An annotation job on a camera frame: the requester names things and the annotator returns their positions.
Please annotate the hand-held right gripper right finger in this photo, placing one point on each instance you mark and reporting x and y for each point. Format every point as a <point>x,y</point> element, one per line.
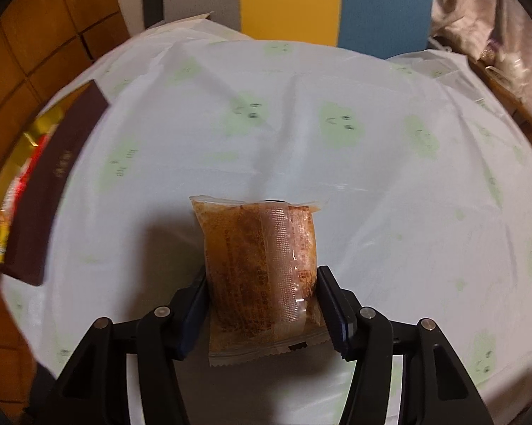
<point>332,314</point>

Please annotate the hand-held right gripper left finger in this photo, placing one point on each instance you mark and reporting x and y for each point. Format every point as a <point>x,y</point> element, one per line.
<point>193,314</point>

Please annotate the brown pastry clear packet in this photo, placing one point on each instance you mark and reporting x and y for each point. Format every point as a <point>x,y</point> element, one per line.
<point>248,265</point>

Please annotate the white printed tablecloth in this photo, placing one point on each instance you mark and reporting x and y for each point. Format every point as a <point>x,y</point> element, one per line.
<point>337,186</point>

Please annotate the wooden side table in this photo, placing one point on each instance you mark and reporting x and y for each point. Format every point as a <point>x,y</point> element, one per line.
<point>509,93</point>

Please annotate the grey yellow blue chair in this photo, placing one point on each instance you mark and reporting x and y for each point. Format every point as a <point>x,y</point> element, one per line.
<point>288,0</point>

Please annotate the pale printed curtain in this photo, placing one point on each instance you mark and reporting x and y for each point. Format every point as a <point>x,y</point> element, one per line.
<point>469,4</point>

